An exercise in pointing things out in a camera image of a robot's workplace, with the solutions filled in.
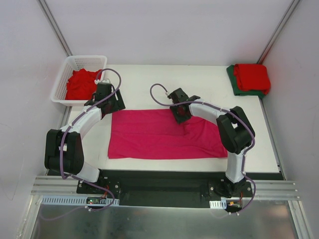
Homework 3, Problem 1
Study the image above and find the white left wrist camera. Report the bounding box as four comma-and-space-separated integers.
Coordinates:
94, 78, 111, 85

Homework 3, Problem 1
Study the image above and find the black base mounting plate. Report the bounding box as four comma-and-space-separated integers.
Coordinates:
76, 170, 253, 208

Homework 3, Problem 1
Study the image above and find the folded green t shirt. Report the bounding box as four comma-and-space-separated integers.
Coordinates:
226, 65, 266, 99

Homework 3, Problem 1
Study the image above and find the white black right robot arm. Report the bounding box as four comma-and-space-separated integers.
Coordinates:
167, 88, 255, 198

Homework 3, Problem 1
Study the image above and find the white plastic laundry basket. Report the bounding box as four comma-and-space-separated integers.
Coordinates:
50, 55, 108, 107

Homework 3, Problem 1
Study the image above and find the folded red t shirt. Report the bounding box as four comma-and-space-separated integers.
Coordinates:
234, 64, 271, 95

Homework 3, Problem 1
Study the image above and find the left white slotted cable duct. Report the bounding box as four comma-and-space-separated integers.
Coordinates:
42, 196, 120, 207

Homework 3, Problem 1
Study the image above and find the white slotted cable duct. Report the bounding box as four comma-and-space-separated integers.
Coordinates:
42, 196, 120, 207
209, 200, 227, 210

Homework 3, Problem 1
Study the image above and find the crumpled red t shirt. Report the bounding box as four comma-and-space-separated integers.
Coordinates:
65, 69, 99, 100

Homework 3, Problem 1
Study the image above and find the right white slotted cable duct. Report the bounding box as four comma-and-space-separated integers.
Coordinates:
209, 200, 227, 210

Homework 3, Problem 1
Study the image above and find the pink t shirt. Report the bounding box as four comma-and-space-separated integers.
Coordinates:
108, 109, 227, 160

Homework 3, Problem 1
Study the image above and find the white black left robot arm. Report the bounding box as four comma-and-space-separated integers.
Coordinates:
44, 82, 125, 194

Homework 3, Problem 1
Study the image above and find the aluminium frame rail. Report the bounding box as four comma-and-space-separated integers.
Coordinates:
31, 175, 78, 196

